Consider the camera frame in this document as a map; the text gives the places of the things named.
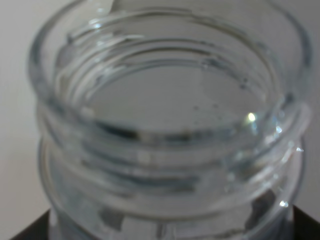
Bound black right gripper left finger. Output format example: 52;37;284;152
10;210;50;240

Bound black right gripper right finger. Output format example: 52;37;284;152
292;205;320;240

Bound clear plastic water bottle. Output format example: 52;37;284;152
28;0;313;240

